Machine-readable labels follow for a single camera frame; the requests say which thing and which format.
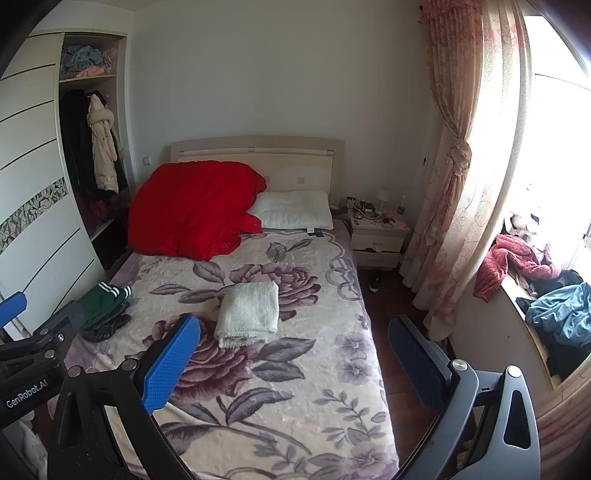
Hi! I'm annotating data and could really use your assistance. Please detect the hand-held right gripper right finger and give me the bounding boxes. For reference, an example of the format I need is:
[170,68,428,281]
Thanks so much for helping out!
[388,315,541,480]

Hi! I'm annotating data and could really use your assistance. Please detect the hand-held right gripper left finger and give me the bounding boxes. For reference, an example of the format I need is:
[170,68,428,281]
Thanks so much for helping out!
[47,314,201,480]

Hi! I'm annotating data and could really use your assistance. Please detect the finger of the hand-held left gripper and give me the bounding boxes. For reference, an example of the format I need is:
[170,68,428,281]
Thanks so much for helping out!
[0,292,27,352]
[23,301,86,365]

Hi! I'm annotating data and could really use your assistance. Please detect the cream white garment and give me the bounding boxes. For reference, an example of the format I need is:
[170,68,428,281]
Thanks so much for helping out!
[215,281,280,349]

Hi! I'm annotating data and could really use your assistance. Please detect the dark red clothes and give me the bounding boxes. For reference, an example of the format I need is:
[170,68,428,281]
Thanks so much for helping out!
[78,194,112,222]

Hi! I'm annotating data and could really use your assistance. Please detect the pink patterned clothes pile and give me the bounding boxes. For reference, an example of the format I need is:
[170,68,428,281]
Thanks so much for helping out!
[74,46,117,79]

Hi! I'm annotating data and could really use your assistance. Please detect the blue clothes pile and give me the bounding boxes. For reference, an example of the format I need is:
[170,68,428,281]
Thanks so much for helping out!
[61,45,106,79]

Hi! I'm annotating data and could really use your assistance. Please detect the green pants with white stripes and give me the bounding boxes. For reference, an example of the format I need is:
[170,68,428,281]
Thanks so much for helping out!
[78,284,134,330]

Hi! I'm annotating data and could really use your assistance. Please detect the black shiny garment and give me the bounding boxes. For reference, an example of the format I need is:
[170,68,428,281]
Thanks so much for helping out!
[79,314,132,343]

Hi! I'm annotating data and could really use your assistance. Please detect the floral printed blanket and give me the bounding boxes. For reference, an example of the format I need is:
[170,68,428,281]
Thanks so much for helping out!
[46,228,400,480]

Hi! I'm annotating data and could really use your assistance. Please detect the beige nightstand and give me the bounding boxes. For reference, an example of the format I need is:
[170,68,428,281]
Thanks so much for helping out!
[347,213,411,271]

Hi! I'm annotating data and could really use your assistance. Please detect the pink red fleece garment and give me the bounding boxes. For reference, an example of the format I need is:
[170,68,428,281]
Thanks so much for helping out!
[473,233,561,303]

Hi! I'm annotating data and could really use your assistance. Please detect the white wardrobe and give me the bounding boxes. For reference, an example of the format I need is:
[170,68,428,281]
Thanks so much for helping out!
[0,32,108,342]

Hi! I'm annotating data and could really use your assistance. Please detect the blue garment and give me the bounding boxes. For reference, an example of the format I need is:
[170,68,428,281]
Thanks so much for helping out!
[525,282,591,347]

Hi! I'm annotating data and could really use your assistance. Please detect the red quilt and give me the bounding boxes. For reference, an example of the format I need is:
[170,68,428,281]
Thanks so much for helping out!
[127,161,269,261]

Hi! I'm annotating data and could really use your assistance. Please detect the beige hanging coat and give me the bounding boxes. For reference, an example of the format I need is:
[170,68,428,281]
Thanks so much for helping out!
[87,93,120,193]

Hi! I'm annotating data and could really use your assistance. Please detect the black hanging coat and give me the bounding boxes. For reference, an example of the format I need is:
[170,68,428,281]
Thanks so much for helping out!
[60,89,95,208]

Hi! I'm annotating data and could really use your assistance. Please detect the beige cloth pile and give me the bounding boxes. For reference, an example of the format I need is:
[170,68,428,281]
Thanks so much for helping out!
[503,213,541,236]

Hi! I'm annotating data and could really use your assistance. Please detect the white pillow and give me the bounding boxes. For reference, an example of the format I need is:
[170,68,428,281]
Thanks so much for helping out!
[248,190,334,232]

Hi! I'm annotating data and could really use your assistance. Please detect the beige wardrobe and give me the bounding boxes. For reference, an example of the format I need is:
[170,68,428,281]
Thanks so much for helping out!
[56,31,136,273]

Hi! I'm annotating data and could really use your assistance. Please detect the beige bed headboard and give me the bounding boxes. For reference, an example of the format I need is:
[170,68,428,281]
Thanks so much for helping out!
[170,136,346,204]

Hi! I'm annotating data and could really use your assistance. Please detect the pink floral curtain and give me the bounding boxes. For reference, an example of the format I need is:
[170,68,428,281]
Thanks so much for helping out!
[399,0,536,342]

